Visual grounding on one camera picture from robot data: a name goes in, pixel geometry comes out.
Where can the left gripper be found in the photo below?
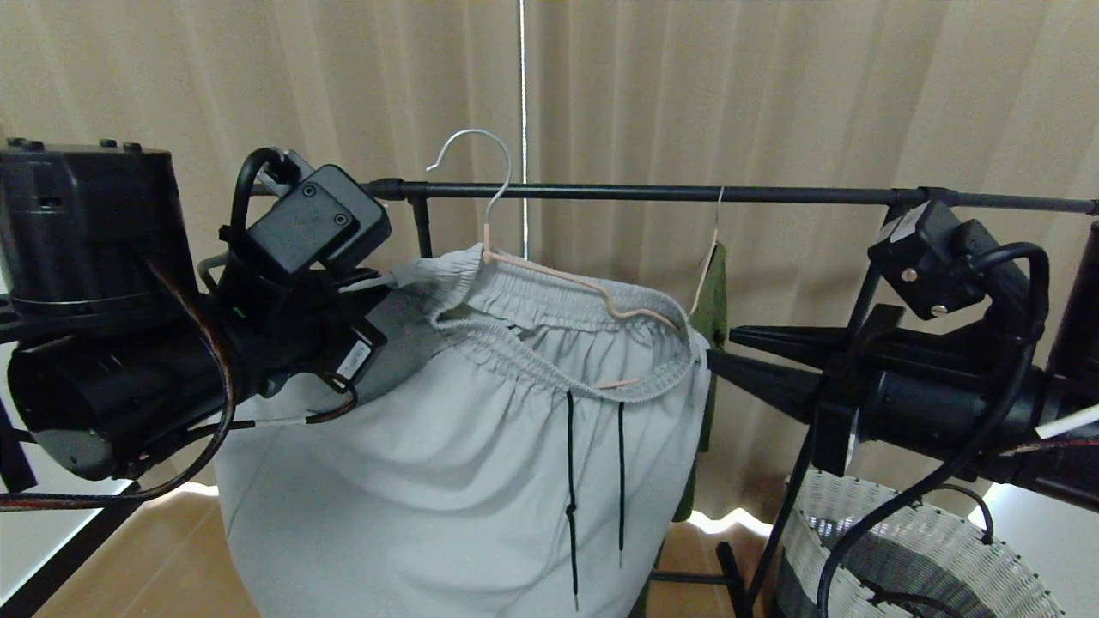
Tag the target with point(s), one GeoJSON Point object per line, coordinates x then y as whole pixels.
{"type": "Point", "coordinates": [283, 343]}

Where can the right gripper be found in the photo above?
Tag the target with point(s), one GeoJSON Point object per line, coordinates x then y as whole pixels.
{"type": "Point", "coordinates": [927, 395]}

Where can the green long-sleeved shirt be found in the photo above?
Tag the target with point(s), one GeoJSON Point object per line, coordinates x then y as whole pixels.
{"type": "Point", "coordinates": [711, 300]}

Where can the pink clothes hanger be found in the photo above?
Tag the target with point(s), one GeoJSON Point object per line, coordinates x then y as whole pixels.
{"type": "Point", "coordinates": [716, 239]}
{"type": "Point", "coordinates": [487, 242]}

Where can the pale grey shorts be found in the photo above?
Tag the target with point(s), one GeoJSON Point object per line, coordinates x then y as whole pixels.
{"type": "Point", "coordinates": [446, 481]}

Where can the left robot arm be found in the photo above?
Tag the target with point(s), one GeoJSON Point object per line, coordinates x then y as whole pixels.
{"type": "Point", "coordinates": [77, 223]}

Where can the black clothes rack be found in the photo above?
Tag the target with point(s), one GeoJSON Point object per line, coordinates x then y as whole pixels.
{"type": "Point", "coordinates": [644, 192]}

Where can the white laundry basket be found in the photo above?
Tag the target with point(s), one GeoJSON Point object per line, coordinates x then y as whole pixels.
{"type": "Point", "coordinates": [987, 584]}

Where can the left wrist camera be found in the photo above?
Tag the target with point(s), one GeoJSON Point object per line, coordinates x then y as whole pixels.
{"type": "Point", "coordinates": [313, 223]}

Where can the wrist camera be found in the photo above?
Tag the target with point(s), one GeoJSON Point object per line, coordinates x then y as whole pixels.
{"type": "Point", "coordinates": [936, 257]}
{"type": "Point", "coordinates": [313, 223]}

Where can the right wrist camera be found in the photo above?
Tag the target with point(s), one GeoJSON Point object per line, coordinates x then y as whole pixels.
{"type": "Point", "coordinates": [936, 257]}

